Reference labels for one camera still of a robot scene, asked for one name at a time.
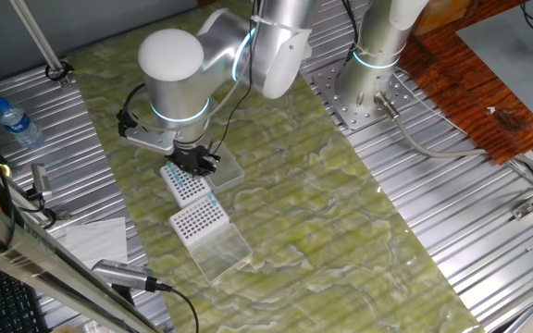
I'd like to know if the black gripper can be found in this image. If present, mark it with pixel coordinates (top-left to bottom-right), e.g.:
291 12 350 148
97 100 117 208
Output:
169 143 222 179

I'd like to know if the white pipette tip holder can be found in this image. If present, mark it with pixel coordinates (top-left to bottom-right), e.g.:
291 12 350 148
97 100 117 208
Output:
158 141 246 209
168 192 254 285

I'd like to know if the green marble pattern mat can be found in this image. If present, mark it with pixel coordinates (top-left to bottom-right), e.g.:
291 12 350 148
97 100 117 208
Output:
67 0 485 333

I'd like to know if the white paper sheet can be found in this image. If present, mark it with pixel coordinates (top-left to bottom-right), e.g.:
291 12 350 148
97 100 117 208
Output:
56 216 130 270

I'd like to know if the clear water bottle blue cap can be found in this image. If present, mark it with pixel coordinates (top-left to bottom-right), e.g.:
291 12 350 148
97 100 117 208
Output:
0 95 46 151

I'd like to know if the aluminium pole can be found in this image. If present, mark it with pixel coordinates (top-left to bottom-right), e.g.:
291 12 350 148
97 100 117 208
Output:
8 0 72 89

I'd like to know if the black keyboard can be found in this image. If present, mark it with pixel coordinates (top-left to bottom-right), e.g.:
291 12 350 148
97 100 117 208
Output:
0 256 51 333

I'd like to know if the brown wooden tabletop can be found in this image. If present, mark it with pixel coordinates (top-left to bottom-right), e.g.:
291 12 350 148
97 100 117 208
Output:
398 0 533 166

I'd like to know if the grey mat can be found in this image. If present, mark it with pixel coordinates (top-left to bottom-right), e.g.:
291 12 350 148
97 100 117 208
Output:
454 0 533 116

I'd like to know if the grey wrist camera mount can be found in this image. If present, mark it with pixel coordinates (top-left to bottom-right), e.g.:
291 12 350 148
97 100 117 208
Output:
117 108 179 156

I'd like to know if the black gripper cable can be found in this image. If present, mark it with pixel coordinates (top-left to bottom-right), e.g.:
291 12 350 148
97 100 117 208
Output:
117 0 263 156

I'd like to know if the black camera cable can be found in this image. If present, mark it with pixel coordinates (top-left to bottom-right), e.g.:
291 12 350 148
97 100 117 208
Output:
145 277 201 333

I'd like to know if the silver depth camera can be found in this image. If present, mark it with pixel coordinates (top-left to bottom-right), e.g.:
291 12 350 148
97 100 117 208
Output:
30 162 54 200
90 258 152 293

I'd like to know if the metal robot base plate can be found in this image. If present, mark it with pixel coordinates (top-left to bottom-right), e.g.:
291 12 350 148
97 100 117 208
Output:
310 58 416 132

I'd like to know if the black cable tie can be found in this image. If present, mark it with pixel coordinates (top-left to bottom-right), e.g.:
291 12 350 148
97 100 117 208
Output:
43 60 75 83

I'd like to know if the aluminium frame beam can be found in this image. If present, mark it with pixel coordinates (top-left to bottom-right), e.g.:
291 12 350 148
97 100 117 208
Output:
0 187 161 333

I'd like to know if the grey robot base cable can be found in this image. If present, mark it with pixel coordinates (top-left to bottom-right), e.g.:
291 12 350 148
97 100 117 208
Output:
372 91 533 186

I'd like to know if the black base cable bundle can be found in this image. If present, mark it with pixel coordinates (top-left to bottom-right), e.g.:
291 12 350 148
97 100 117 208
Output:
340 0 361 53

